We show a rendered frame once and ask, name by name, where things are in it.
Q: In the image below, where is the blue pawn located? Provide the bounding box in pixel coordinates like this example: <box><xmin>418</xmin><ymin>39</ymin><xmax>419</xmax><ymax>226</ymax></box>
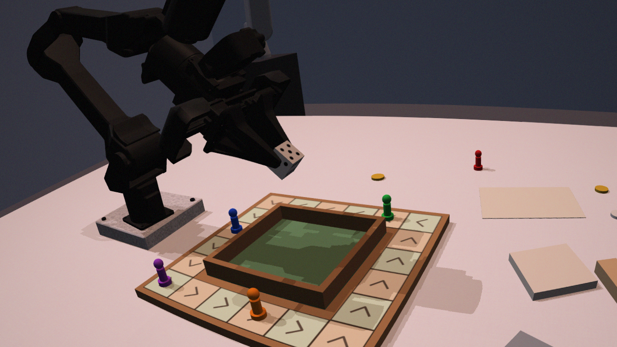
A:
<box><xmin>228</xmin><ymin>209</ymin><xmax>243</xmax><ymax>234</ymax></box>

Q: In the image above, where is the green game pawn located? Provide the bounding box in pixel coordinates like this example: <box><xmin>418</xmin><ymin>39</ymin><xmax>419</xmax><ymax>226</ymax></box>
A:
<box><xmin>381</xmin><ymin>194</ymin><xmax>394</xmax><ymax>222</ymax></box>

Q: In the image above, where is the purple pawn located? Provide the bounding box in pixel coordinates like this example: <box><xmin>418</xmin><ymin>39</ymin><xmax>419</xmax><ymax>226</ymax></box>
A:
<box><xmin>153</xmin><ymin>259</ymin><xmax>172</xmax><ymax>287</ymax></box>

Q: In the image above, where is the white die with black pips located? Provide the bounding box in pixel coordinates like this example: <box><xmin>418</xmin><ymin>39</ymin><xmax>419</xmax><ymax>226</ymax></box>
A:
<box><xmin>267</xmin><ymin>140</ymin><xmax>305</xmax><ymax>180</ymax></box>

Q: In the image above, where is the red game pawn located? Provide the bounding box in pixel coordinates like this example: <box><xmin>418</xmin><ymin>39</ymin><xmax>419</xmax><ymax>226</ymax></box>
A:
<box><xmin>474</xmin><ymin>150</ymin><xmax>483</xmax><ymax>171</ymax></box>

